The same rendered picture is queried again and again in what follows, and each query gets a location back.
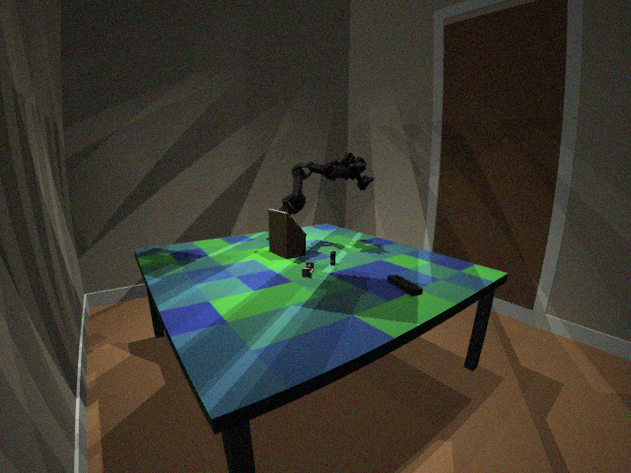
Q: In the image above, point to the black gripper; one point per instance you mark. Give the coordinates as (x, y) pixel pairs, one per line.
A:
(350, 170)

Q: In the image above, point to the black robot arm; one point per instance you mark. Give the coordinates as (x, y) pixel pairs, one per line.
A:
(297, 199)

